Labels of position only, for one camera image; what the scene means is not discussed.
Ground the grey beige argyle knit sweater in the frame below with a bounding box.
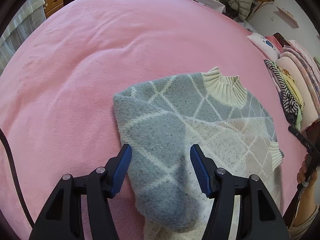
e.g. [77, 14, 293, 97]
[113, 68, 283, 239]

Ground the person's right forearm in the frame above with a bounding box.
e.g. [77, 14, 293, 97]
[288, 183, 319, 239]

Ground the pile of striped clothes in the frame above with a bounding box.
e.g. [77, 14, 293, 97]
[264, 59, 304, 131]

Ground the person's right hand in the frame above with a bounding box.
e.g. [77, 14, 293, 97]
[297, 155, 318, 187]

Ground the stack of folded pink blankets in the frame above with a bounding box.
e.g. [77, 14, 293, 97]
[265, 36, 319, 131]

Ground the white pillow with whale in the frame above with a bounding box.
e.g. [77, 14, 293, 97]
[247, 33, 280, 61]

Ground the pink bed blanket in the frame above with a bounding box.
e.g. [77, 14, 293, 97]
[0, 0, 308, 240]

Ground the wooden coat rack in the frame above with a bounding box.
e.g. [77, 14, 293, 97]
[246, 0, 275, 20]

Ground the black cable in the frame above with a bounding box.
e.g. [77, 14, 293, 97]
[0, 128, 35, 227]

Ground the wall shelf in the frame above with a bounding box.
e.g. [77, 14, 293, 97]
[277, 7, 299, 28]

